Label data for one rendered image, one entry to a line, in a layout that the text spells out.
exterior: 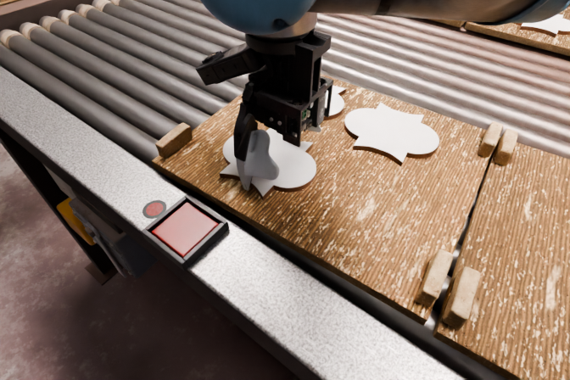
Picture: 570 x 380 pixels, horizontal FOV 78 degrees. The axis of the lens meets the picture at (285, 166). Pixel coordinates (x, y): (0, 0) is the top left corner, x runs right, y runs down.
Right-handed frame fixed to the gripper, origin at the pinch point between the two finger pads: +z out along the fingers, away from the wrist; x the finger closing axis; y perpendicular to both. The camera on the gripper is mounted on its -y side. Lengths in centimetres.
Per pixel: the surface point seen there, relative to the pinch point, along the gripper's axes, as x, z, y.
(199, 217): -12.6, 1.3, -1.7
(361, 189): 2.8, 0.5, 13.6
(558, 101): 45, 2, 34
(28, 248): -24, 95, -110
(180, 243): -16.7, 1.3, -1.1
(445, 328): -9.2, 0.4, 28.3
